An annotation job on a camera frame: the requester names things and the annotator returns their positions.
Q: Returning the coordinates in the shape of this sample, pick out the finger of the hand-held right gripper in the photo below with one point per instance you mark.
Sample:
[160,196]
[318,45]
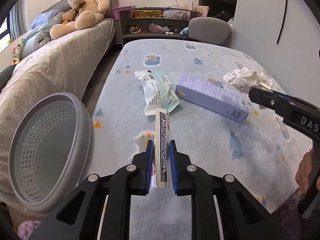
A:
[285,97]
[267,102]

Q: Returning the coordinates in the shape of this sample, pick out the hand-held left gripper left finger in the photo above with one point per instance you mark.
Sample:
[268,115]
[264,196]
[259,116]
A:
[149,167]

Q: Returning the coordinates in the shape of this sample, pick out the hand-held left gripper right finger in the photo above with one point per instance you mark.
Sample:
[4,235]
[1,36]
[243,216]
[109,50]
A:
[173,167]

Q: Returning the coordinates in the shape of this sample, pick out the playing card box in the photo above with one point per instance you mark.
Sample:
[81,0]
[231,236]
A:
[162,142]

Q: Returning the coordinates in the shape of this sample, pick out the white paper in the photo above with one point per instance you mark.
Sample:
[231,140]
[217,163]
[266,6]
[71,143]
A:
[242,77]

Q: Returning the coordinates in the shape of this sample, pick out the grey perforated plastic basket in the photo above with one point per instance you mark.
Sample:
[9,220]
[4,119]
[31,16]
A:
[50,135]

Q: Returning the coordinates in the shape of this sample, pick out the person's right hand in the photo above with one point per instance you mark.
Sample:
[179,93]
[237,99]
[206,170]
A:
[303,172]

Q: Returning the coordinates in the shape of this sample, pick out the light blue printed blanket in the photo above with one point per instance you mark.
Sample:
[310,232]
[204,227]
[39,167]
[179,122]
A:
[212,142]

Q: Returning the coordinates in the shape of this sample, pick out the purple carton box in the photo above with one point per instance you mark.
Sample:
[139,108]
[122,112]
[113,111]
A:
[210,96]

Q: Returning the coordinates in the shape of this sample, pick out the white printed packet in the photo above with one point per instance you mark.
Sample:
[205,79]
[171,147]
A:
[160,90]

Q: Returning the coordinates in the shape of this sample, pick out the white plastic bag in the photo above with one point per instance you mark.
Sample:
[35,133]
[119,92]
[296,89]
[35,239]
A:
[230,22]

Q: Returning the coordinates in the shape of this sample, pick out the grey upholstered chair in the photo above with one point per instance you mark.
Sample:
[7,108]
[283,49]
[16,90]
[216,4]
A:
[210,30]

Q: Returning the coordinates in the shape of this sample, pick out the blue cloth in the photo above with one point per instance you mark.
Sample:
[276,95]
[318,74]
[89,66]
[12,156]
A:
[184,33]

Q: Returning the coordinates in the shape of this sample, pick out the pink gift bags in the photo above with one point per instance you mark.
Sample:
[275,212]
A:
[197,10]

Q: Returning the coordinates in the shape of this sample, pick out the small white crumpled item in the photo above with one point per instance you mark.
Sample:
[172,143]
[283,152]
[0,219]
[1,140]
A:
[169,33]

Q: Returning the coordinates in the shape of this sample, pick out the clear plastic bags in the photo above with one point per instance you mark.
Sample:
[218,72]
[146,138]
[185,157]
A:
[175,14]

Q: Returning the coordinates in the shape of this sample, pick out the pink plastic bag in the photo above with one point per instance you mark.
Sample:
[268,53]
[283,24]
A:
[157,28]

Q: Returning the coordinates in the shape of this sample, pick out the small lying paper cup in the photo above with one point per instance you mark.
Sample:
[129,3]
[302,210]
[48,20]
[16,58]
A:
[134,29]

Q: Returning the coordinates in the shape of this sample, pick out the bed with grey checked sheet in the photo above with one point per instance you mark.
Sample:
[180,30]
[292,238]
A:
[50,62]

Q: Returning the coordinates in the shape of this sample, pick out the grey curved shelf unit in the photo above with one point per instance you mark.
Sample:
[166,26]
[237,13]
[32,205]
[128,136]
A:
[145,22]

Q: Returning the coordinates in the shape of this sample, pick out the gold foil packets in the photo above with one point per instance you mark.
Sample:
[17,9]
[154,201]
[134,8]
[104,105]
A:
[147,13]

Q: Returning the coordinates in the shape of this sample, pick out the large beige teddy bear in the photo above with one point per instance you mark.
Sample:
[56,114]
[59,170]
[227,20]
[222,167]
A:
[87,12]

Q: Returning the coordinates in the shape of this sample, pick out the dark grey pillow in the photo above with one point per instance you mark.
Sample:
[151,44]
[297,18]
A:
[6,76]

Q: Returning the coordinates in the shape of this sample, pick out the small green plush doll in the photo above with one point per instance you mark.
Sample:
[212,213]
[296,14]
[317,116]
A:
[18,48]

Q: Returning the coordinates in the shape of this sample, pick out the blue printed pillow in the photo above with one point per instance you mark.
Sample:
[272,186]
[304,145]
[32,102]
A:
[46,18]

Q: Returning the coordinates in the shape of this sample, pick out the grey curtain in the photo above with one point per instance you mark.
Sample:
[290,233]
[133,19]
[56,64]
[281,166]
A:
[14,20]

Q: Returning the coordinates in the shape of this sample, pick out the window with black frame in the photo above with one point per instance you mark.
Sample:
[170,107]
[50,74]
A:
[5,35]

